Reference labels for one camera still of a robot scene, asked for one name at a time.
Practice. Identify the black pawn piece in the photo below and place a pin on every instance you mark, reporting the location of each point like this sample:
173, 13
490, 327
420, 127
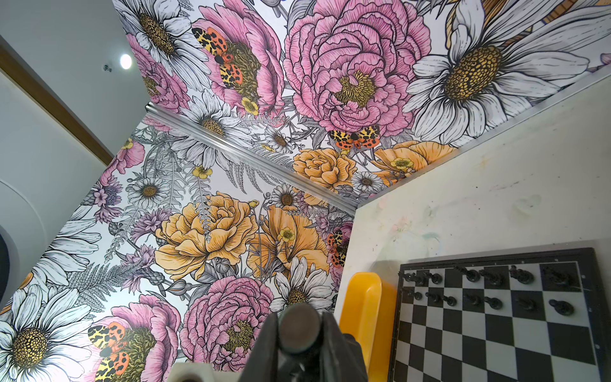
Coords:
562, 307

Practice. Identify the black white chessboard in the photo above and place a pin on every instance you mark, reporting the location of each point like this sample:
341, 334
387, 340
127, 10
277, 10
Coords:
449, 329

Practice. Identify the yellow plastic tray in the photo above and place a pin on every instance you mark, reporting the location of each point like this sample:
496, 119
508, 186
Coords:
368, 314

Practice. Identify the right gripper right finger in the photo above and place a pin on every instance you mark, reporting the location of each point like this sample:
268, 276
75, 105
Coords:
341, 355

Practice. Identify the black knight chess piece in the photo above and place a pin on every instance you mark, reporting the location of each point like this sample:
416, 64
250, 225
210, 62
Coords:
520, 275

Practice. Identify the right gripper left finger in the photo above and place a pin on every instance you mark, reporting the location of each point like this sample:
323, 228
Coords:
262, 364

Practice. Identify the black king chess piece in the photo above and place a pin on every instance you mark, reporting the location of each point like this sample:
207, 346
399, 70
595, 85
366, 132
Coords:
471, 275

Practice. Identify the black rook corner piece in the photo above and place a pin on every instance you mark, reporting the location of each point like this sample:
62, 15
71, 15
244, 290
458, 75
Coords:
560, 279

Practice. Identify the black bishop chess piece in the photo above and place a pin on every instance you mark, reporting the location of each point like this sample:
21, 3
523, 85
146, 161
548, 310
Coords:
492, 279

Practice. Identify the black pawn on board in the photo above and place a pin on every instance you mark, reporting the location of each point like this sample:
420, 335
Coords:
526, 304

